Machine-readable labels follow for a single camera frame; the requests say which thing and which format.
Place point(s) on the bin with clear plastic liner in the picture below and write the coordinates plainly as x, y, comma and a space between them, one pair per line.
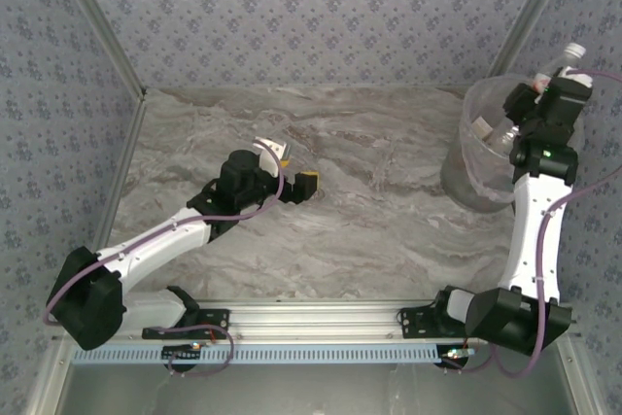
478, 177

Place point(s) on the aluminium side rail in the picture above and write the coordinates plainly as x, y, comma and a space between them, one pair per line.
120, 167

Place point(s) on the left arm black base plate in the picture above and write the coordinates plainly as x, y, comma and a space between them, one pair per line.
214, 320

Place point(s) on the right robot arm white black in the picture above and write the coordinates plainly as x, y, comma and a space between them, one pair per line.
522, 250

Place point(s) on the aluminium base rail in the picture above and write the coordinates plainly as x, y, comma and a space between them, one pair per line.
316, 320

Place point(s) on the aluminium frame post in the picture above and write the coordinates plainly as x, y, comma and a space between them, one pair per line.
533, 11
101, 21

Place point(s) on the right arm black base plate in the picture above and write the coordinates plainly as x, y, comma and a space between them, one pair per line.
413, 323

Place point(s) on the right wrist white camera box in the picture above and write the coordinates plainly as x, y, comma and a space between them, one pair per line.
580, 79

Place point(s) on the small circuit board with LED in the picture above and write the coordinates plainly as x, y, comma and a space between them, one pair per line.
182, 350
457, 353

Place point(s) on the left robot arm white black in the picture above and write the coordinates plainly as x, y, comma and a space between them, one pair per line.
82, 308

